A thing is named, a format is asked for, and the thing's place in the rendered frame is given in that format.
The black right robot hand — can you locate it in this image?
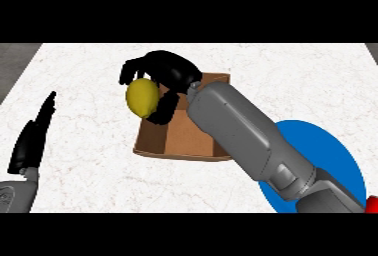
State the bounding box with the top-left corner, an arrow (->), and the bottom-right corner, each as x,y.
118,50 -> 203,126

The blue plate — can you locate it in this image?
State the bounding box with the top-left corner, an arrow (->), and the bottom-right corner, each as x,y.
258,119 -> 367,214

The brown cardboard box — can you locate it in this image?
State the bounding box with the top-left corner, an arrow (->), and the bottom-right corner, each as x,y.
131,72 -> 233,163

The red object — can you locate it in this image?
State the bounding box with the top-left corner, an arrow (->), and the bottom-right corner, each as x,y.
363,195 -> 378,214

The yellow lemon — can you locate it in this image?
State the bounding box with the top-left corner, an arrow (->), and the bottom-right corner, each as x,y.
123,77 -> 160,119

